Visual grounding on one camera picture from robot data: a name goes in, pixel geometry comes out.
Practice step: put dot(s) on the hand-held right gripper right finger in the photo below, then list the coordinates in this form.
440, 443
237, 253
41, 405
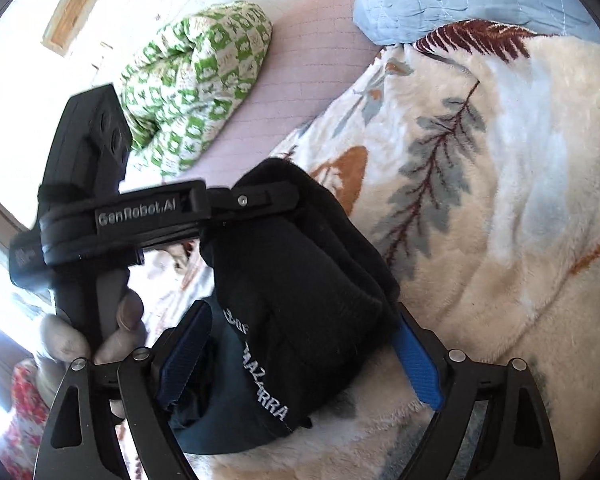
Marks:
420, 365

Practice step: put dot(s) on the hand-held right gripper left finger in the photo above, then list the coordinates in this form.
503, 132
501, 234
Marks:
187, 345

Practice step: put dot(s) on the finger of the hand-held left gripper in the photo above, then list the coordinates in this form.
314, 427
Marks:
260, 199

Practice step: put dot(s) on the light blue quilted blanket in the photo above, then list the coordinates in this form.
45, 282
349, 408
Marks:
455, 0

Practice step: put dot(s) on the leaf print fleece blanket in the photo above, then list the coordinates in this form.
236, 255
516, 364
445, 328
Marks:
480, 210

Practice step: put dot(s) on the green checkered quilt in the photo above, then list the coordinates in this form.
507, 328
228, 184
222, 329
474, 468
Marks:
200, 80

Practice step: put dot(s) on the person's left hand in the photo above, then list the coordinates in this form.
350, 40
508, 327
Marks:
125, 315

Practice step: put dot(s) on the black pants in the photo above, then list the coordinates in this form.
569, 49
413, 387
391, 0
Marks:
290, 310

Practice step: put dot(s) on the beige wall switch panel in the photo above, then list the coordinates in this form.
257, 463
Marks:
72, 15

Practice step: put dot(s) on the pink padded backrest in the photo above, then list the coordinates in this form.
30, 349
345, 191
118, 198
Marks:
305, 60

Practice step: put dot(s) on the red floral cloth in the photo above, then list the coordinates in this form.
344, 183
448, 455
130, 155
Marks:
22, 410

